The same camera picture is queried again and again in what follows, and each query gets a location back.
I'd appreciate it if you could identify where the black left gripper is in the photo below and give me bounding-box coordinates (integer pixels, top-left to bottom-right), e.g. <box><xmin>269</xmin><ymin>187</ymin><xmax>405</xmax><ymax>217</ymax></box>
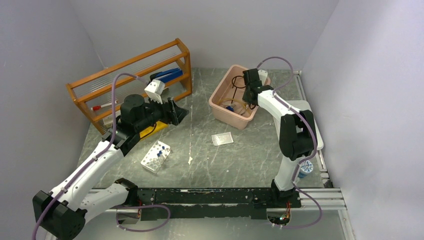
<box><xmin>135</xmin><ymin>92</ymin><xmax>189</xmax><ymax>132</ymax></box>

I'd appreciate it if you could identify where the pink plastic bin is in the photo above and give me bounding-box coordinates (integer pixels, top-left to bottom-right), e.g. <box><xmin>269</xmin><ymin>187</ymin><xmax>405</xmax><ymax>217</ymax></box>
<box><xmin>208</xmin><ymin>64</ymin><xmax>259</xmax><ymax>130</ymax></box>

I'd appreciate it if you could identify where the white wire gauze square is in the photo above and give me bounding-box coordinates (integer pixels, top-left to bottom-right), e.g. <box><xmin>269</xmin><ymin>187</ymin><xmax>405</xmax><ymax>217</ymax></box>
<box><xmin>211</xmin><ymin>132</ymin><xmax>234</xmax><ymax>146</ymax></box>

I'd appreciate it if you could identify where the white plastic bin lid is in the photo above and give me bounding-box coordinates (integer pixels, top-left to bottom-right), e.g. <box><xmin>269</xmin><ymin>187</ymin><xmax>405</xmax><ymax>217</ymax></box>
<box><xmin>273</xmin><ymin>100</ymin><xmax>324</xmax><ymax>151</ymax></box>

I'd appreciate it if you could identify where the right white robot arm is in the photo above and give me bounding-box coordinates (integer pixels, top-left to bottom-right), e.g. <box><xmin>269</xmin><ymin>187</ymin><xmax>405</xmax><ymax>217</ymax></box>
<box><xmin>242</xmin><ymin>68</ymin><xmax>324</xmax><ymax>207</ymax></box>

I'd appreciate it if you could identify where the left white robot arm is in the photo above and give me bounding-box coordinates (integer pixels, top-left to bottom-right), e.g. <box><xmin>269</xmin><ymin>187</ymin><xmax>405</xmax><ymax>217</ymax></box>
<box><xmin>31</xmin><ymin>94</ymin><xmax>189</xmax><ymax>240</ymax></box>

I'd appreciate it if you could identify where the yellow foam tray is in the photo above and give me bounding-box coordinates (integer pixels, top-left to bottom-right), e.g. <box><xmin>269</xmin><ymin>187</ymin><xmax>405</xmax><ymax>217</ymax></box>
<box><xmin>139</xmin><ymin>121</ymin><xmax>169</xmax><ymax>140</ymax></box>

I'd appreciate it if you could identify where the blue black stapler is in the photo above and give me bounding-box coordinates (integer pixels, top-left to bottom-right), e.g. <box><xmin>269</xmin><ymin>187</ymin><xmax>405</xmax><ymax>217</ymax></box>
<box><xmin>149</xmin><ymin>67</ymin><xmax>183</xmax><ymax>84</ymax></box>

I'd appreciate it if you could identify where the orange wooden shelf rack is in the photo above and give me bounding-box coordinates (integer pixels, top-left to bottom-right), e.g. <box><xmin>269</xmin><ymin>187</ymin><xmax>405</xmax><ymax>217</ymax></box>
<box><xmin>66</xmin><ymin>38</ymin><xmax>193</xmax><ymax>134</ymax></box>

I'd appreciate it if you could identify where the white test tube rack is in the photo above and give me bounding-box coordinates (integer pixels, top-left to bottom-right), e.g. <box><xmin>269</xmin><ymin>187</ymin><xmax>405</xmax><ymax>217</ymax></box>
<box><xmin>140</xmin><ymin>140</ymin><xmax>172</xmax><ymax>174</ymax></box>

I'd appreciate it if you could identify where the test tube in rack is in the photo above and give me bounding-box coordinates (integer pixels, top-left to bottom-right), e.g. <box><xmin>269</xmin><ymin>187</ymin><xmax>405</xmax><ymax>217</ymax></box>
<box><xmin>157</xmin><ymin>153</ymin><xmax>164</xmax><ymax>166</ymax></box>

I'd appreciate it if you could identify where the white box on shelf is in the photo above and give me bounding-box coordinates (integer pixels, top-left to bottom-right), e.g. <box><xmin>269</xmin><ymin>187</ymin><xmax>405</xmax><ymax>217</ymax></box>
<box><xmin>102</xmin><ymin>114</ymin><xmax>120</xmax><ymax>128</ymax></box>

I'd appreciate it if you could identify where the red white marker pen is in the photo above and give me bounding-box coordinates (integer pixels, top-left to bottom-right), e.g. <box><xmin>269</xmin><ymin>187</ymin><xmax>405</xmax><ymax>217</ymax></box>
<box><xmin>90</xmin><ymin>100</ymin><xmax>118</xmax><ymax>112</ymax></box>

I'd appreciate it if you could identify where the black wire tripod stand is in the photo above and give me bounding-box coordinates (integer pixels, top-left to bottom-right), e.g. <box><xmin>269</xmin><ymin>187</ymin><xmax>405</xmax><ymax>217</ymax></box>
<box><xmin>231</xmin><ymin>75</ymin><xmax>246</xmax><ymax>101</ymax></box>

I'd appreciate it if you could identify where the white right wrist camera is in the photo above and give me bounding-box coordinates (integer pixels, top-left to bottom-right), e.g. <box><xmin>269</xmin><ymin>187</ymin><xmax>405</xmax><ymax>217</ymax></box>
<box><xmin>258</xmin><ymin>69</ymin><xmax>268</xmax><ymax>85</ymax></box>

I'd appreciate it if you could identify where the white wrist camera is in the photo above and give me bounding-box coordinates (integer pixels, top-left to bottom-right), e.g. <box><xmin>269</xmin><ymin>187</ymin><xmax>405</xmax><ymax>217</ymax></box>
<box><xmin>258</xmin><ymin>69</ymin><xmax>268</xmax><ymax>85</ymax></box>
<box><xmin>144</xmin><ymin>79</ymin><xmax>165</xmax><ymax>104</ymax></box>

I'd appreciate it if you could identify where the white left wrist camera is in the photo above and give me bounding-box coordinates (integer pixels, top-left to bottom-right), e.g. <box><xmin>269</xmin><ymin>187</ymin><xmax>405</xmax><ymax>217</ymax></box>
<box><xmin>144</xmin><ymin>79</ymin><xmax>165</xmax><ymax>104</ymax></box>

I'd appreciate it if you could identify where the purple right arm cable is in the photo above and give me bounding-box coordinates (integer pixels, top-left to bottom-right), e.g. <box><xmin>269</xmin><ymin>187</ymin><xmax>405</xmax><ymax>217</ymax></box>
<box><xmin>256</xmin><ymin>56</ymin><xmax>324</xmax><ymax>229</ymax></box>

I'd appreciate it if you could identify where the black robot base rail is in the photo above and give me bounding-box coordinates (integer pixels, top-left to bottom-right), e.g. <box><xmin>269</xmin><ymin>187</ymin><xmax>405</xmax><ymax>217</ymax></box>
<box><xmin>122</xmin><ymin>187</ymin><xmax>302</xmax><ymax>221</ymax></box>

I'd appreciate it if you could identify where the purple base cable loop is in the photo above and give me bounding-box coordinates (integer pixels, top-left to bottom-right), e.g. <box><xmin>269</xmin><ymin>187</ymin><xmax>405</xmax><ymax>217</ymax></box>
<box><xmin>115</xmin><ymin>203</ymin><xmax>171</xmax><ymax>233</ymax></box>

